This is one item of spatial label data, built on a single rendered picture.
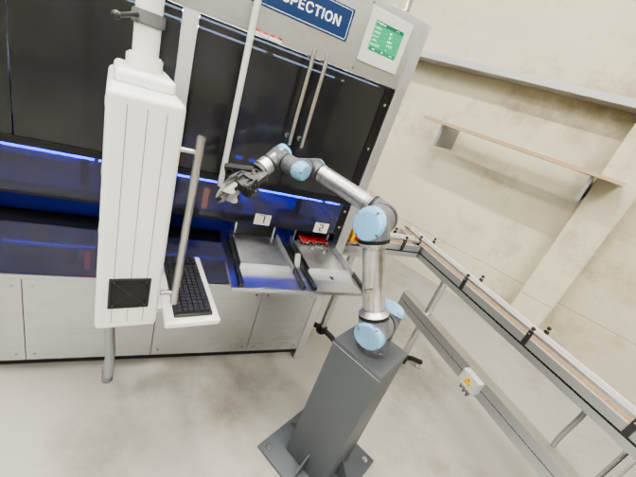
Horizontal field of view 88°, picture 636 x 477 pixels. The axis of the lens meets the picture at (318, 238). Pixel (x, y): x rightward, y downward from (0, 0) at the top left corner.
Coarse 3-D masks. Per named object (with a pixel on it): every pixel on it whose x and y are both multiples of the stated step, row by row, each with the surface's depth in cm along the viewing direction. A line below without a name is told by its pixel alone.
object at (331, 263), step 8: (296, 248) 180; (328, 248) 198; (336, 248) 193; (304, 256) 179; (312, 256) 182; (320, 256) 185; (328, 256) 188; (336, 256) 191; (312, 264) 174; (320, 264) 177; (328, 264) 180; (336, 264) 183; (344, 264) 182; (312, 272) 165; (320, 272) 167; (328, 272) 169; (336, 272) 170; (344, 272) 172; (352, 272) 174
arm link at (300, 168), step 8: (280, 160) 131; (288, 160) 130; (296, 160) 129; (304, 160) 133; (280, 168) 133; (288, 168) 130; (296, 168) 128; (304, 168) 128; (296, 176) 129; (304, 176) 131
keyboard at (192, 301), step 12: (168, 264) 144; (192, 264) 151; (168, 276) 139; (192, 276) 142; (168, 288) 133; (180, 288) 133; (192, 288) 135; (180, 300) 128; (192, 300) 129; (204, 300) 131; (180, 312) 122; (192, 312) 125; (204, 312) 127
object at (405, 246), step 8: (392, 240) 230; (400, 240) 236; (408, 240) 233; (416, 240) 236; (360, 248) 217; (392, 248) 227; (400, 248) 229; (408, 248) 233; (416, 248) 236; (408, 256) 237
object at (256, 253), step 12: (240, 240) 172; (252, 240) 176; (264, 240) 181; (276, 240) 185; (240, 252) 162; (252, 252) 166; (264, 252) 170; (276, 252) 174; (240, 264) 148; (252, 264) 150; (264, 264) 153; (276, 264) 162; (288, 264) 166
